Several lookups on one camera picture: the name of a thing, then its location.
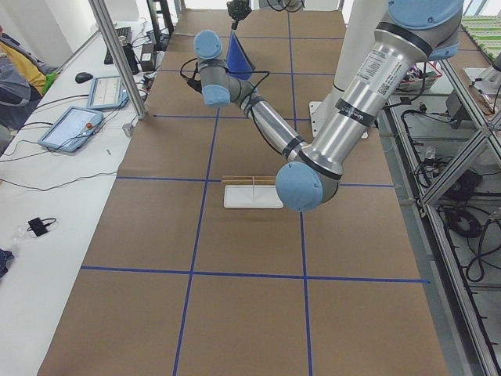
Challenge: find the blue towel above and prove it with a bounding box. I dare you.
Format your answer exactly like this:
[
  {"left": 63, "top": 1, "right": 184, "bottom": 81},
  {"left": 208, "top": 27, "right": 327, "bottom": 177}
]
[{"left": 226, "top": 32, "right": 255, "bottom": 80}]

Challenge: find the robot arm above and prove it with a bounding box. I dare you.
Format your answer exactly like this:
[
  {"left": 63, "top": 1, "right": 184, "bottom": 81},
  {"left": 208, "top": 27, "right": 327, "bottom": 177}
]
[{"left": 193, "top": 1, "right": 463, "bottom": 212}]

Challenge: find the white rack base tray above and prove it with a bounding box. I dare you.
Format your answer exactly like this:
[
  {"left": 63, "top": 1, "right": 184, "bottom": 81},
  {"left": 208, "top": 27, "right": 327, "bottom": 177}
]
[{"left": 223, "top": 185, "right": 283, "bottom": 209}]

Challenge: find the blue tape strip lengthwise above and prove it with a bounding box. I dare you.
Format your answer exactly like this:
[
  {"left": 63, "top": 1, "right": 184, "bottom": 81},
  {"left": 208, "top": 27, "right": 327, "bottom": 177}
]
[{"left": 171, "top": 110, "right": 219, "bottom": 376}]

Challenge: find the blue teach pendant far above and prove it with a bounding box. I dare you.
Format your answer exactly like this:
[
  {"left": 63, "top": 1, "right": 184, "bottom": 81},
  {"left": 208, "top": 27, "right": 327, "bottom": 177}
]
[{"left": 87, "top": 76, "right": 128, "bottom": 110}]

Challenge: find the blue teach pendant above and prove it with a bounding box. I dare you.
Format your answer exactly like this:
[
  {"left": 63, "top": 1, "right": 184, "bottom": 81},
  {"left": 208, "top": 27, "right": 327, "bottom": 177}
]
[
  {"left": 38, "top": 106, "right": 104, "bottom": 153},
  {"left": 87, "top": 76, "right": 128, "bottom": 110}
]

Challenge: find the blue tape strip crosswise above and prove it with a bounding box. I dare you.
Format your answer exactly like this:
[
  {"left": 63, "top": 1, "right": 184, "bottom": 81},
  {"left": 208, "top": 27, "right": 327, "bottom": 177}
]
[{"left": 80, "top": 266, "right": 431, "bottom": 284}]

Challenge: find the blue teach pendant near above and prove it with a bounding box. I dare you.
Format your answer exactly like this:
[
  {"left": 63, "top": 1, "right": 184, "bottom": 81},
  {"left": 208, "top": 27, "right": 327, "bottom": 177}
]
[{"left": 38, "top": 106, "right": 104, "bottom": 153}]

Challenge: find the black keyboard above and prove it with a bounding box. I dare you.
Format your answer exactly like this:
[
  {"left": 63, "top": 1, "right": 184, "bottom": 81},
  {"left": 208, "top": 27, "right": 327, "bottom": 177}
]
[{"left": 103, "top": 26, "right": 133, "bottom": 66}]

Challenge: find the black computer mouse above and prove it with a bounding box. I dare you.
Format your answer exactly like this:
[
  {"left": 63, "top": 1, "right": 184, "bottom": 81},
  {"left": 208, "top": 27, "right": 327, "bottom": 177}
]
[{"left": 74, "top": 72, "right": 94, "bottom": 84}]

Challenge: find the small black adapter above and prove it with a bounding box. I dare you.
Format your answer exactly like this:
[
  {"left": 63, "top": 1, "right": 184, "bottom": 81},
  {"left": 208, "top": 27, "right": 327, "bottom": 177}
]
[{"left": 27, "top": 217, "right": 57, "bottom": 237}]

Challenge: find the person in yellow jacket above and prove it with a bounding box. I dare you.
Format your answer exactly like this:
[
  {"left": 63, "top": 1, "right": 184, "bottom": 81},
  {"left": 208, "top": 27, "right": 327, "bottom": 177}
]
[{"left": 1, "top": 32, "right": 56, "bottom": 131}]

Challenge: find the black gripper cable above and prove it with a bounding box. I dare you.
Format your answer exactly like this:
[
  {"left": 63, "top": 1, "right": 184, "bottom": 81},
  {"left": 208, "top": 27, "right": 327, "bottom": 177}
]
[{"left": 179, "top": 57, "right": 271, "bottom": 93}]

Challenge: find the aluminium frame post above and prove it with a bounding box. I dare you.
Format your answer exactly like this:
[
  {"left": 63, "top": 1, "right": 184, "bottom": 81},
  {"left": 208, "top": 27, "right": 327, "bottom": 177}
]
[{"left": 88, "top": 0, "right": 146, "bottom": 120}]

